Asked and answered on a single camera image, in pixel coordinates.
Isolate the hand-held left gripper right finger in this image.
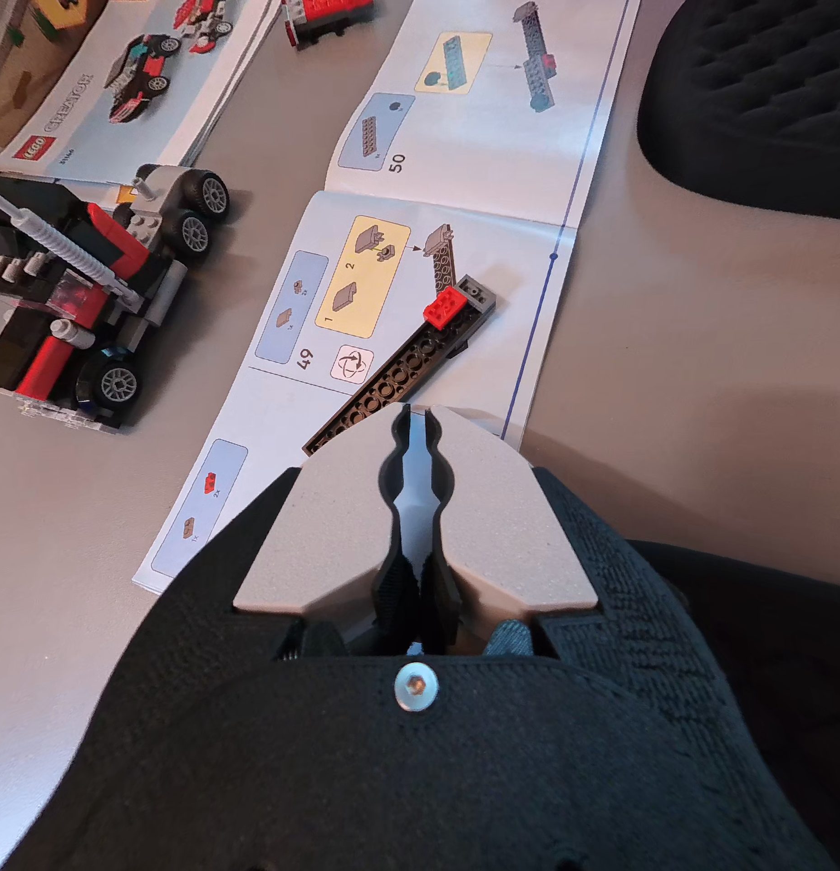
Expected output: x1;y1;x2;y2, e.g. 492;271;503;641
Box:
424;405;601;654

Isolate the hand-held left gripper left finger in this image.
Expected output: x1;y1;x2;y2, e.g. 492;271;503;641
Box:
232;403;421;656

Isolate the long black lego plate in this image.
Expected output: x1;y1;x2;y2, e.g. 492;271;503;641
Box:
302;274;497;459

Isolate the small dark lego plate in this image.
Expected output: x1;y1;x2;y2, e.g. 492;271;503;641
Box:
457;274;497;318

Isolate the grey red lego assembly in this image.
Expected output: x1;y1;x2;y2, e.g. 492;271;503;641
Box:
280;0;380;53

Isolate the black red lego truck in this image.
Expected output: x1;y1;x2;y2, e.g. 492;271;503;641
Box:
0;162;233;434

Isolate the open lego instruction booklet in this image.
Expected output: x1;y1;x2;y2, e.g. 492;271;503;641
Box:
132;0;643;597

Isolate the lego set box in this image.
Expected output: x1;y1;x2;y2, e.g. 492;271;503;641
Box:
0;0;112;148

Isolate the black quilted wrist pad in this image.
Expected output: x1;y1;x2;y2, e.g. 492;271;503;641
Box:
635;0;840;223
629;539;840;871

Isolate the car cover instruction booklet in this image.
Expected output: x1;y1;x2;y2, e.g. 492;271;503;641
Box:
0;0;275;185

